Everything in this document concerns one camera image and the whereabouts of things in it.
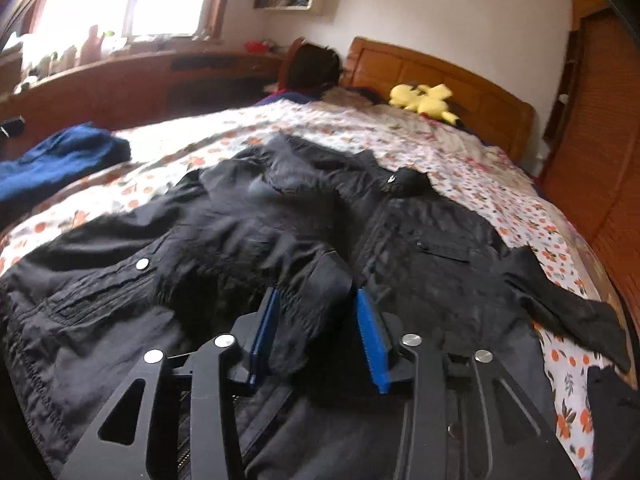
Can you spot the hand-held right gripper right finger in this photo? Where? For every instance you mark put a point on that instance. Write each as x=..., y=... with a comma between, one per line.
x=371, y=342

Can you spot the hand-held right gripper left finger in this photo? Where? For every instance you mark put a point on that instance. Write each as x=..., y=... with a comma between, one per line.
x=264, y=327

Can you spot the black jacket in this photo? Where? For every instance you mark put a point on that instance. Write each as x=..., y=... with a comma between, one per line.
x=210, y=240

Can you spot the orange floral bed sheet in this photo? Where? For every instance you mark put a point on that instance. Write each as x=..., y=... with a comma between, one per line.
x=320, y=122

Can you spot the beige quilt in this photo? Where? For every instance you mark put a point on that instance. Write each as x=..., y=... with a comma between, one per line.
x=345, y=97

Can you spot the yellow plush toy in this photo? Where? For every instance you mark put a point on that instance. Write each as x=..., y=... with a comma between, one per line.
x=425, y=102

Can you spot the dark grey garment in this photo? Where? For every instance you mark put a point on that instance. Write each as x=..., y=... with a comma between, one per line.
x=617, y=410

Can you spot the black bag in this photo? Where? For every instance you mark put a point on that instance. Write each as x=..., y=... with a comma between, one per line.
x=312, y=67

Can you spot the blue garment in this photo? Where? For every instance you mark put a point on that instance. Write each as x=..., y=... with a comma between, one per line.
x=55, y=160

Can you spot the wooden headboard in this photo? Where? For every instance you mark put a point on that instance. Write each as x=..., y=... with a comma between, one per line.
x=475, y=85

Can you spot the wooden window cabinet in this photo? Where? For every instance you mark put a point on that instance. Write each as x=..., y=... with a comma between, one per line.
x=125, y=85

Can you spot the red object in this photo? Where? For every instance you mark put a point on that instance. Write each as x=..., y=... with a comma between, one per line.
x=258, y=47

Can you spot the wooden wardrobe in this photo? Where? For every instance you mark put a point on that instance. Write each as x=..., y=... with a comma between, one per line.
x=600, y=135

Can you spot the row of bottles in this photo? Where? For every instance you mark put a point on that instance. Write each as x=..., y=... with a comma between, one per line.
x=75, y=52

